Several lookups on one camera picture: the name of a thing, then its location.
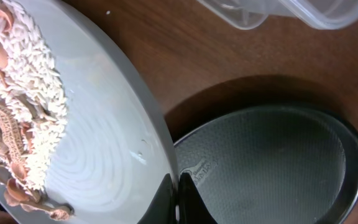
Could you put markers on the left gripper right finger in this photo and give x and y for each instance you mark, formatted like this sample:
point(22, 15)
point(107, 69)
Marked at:
point(191, 206)

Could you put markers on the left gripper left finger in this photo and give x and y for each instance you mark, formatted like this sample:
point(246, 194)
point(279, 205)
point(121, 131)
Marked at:
point(162, 207)

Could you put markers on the grey plate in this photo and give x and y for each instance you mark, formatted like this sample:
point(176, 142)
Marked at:
point(116, 148)

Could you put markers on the food scraps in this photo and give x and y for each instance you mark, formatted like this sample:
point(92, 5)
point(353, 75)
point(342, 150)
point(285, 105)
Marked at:
point(33, 112)

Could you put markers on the clear plastic waste bin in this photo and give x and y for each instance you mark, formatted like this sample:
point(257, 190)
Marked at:
point(318, 14)

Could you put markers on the round black serving tray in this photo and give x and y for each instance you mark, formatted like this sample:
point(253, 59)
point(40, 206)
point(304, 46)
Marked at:
point(273, 164)

